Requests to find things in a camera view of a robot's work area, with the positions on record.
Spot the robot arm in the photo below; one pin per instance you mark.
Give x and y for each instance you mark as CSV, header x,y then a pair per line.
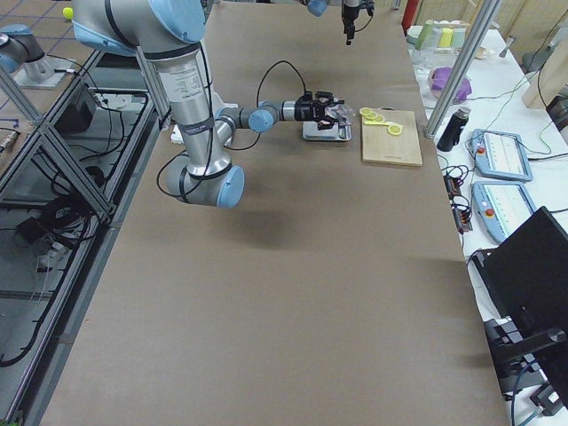
x,y
169,34
318,7

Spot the green plastic cup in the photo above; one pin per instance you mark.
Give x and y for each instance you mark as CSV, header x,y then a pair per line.
x,y
425,32

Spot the grey orange usb hub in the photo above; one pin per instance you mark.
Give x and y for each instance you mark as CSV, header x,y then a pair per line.
x,y
453,186

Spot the lemon slice under knife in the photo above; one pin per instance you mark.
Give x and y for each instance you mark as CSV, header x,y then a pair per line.
x,y
394,129

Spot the silver digital kitchen scale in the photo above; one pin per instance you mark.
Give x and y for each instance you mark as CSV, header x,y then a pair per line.
x,y
338,133

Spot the bamboo cutting board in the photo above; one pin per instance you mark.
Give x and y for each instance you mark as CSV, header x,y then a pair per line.
x,y
378,146

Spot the glass sauce bottle steel top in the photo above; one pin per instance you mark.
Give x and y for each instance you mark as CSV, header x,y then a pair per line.
x,y
343,114

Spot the yellow plastic knife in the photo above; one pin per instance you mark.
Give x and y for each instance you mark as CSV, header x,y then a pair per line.
x,y
388,124

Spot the far blue teach pendant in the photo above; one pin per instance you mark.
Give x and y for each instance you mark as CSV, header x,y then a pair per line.
x,y
500,155

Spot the black water bottle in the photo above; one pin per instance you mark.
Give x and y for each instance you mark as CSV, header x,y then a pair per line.
x,y
452,133

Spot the blue teach pendant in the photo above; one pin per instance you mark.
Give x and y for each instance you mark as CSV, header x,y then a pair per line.
x,y
500,155
502,206

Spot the near blue teach pendant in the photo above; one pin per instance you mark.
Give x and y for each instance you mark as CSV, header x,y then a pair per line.
x,y
502,206

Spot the black monitor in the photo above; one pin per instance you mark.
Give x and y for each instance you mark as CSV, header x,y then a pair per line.
x,y
526,277

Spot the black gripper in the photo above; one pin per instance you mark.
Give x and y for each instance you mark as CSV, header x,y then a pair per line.
x,y
304,110
349,13

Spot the aluminium frame post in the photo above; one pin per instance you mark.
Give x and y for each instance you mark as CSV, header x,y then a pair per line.
x,y
477,31

